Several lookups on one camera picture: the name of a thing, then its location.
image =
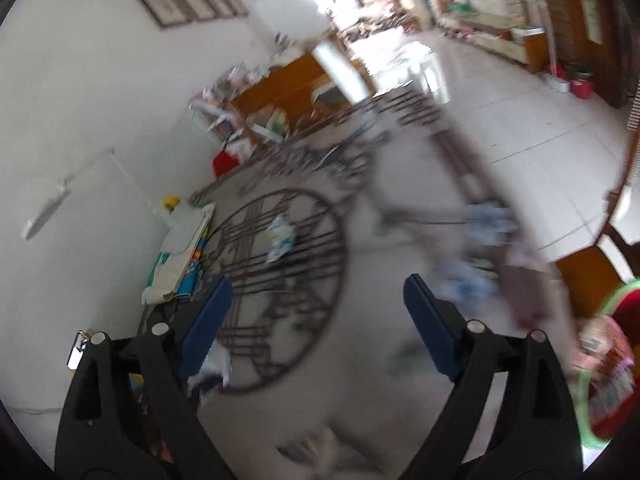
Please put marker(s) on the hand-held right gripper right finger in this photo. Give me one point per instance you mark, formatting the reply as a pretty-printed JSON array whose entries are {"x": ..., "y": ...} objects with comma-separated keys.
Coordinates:
[{"x": 432, "y": 330}]

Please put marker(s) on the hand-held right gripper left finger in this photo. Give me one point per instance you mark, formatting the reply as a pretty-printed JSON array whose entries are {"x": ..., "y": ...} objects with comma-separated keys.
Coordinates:
[{"x": 207, "y": 330}]

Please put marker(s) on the pink noodle snack packet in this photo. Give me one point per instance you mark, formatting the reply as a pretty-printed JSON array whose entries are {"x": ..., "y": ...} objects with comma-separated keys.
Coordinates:
[{"x": 607, "y": 370}]

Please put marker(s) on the colourful picture book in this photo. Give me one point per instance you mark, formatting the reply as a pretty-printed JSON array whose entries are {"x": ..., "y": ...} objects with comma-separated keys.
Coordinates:
[{"x": 198, "y": 260}]

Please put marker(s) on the blue and white packet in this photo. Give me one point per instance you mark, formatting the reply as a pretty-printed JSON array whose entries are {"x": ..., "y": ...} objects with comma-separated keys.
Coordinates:
[{"x": 172, "y": 247}]

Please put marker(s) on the blue and white wrapper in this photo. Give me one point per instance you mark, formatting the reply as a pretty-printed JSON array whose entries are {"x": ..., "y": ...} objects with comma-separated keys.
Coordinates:
[{"x": 280, "y": 237}]

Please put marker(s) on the white bottle yellow cap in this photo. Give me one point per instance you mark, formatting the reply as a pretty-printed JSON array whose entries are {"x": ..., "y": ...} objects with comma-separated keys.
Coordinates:
[{"x": 175, "y": 212}]

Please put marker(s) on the smartphone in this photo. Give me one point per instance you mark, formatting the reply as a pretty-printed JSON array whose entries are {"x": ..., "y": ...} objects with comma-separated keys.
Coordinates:
[{"x": 77, "y": 350}]

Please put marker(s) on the carved wooden chair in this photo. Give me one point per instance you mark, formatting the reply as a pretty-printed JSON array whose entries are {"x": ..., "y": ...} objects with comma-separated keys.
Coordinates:
[{"x": 585, "y": 265}]

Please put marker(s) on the red container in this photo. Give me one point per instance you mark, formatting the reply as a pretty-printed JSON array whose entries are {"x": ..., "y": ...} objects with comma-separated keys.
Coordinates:
[{"x": 226, "y": 164}]

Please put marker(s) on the white desk lamp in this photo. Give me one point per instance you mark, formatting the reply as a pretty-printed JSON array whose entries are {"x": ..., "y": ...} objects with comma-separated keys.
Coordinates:
[{"x": 45, "y": 215}]

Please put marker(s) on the white metal book rack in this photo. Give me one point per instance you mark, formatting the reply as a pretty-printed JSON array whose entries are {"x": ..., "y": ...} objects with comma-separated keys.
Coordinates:
[{"x": 220, "y": 110}]

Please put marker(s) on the wooden dining chair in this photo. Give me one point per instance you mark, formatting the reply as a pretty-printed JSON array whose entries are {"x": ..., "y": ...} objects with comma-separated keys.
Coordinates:
[{"x": 280, "y": 85}]

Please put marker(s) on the white plastic stool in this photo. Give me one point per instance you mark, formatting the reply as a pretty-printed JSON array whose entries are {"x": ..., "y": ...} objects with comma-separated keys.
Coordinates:
[{"x": 415, "y": 70}]

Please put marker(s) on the mop with metal pole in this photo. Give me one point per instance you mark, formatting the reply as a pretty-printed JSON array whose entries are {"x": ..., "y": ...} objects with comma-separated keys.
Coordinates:
[{"x": 560, "y": 85}]

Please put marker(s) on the red bucket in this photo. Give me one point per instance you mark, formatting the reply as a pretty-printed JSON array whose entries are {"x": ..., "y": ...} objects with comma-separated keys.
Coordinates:
[{"x": 582, "y": 85}]

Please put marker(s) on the low television cabinet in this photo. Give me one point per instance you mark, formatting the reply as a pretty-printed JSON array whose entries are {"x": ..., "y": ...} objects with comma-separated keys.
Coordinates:
[{"x": 500, "y": 42}]

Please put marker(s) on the hanging scroll painting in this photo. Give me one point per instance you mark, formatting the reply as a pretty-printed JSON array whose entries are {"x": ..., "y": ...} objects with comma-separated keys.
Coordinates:
[{"x": 590, "y": 12}]

